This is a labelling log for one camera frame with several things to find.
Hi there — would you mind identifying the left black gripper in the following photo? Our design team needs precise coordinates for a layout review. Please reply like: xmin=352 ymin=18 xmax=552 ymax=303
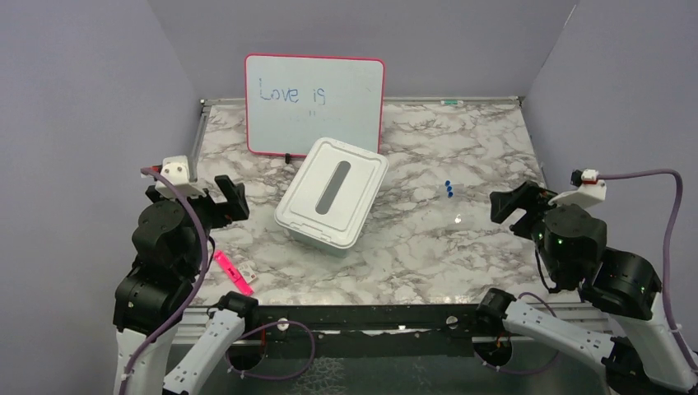
xmin=150 ymin=174 xmax=249 ymax=276

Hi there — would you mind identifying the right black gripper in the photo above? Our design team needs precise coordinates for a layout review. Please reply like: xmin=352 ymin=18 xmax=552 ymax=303
xmin=490 ymin=178 xmax=588 ymax=282

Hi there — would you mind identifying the teal plastic bin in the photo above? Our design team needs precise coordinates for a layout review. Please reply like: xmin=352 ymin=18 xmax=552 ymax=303
xmin=287 ymin=230 xmax=355 ymax=258

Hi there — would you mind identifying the white bin lid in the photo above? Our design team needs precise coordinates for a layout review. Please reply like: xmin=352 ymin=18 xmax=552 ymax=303
xmin=274 ymin=137 xmax=389 ymax=246

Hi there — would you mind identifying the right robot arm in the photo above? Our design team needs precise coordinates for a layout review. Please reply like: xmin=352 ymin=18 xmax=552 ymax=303
xmin=474 ymin=180 xmax=697 ymax=394

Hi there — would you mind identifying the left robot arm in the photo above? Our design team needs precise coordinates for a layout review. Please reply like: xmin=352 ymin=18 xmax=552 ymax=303
xmin=113 ymin=175 xmax=259 ymax=394

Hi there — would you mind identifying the pink highlighter marker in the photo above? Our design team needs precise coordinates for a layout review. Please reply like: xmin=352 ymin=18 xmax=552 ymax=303
xmin=213 ymin=250 xmax=258 ymax=296

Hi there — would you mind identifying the pink framed whiteboard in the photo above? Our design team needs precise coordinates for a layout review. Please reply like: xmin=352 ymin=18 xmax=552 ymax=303
xmin=244 ymin=53 xmax=386 ymax=156

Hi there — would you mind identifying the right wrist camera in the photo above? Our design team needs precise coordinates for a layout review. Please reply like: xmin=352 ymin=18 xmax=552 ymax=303
xmin=548 ymin=169 xmax=607 ymax=209

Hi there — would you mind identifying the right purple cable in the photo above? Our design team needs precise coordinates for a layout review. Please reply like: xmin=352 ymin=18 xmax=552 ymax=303
xmin=597 ymin=169 xmax=698 ymax=372

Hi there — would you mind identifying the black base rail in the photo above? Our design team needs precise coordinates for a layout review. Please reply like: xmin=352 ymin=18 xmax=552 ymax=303
xmin=228 ymin=304 xmax=506 ymax=360

